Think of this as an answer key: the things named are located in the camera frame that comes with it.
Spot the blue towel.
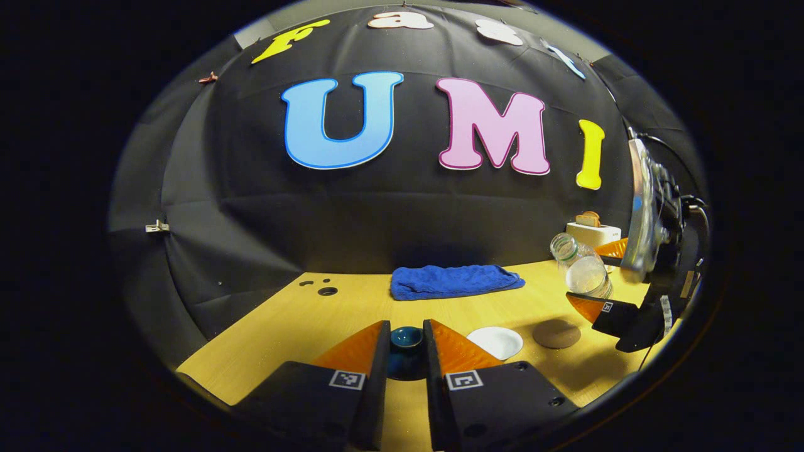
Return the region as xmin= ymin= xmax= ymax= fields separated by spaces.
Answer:
xmin=390 ymin=264 xmax=526 ymax=301

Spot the black backdrop cloth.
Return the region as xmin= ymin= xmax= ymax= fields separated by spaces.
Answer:
xmin=108 ymin=5 xmax=698 ymax=371

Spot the white teacup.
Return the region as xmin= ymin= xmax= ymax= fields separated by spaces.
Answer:
xmin=467 ymin=326 xmax=524 ymax=361

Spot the round brown coaster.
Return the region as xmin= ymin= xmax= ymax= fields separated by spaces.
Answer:
xmin=533 ymin=319 xmax=582 ymax=350

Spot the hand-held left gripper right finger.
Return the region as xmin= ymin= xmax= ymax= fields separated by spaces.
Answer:
xmin=423 ymin=318 xmax=580 ymax=452

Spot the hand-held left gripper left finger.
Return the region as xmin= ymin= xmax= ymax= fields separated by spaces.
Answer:
xmin=230 ymin=320 xmax=392 ymax=451

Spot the clear plastic water bottle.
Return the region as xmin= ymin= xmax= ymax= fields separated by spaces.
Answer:
xmin=550 ymin=232 xmax=614 ymax=299

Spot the white toaster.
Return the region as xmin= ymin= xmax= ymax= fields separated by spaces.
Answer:
xmin=565 ymin=221 xmax=622 ymax=249

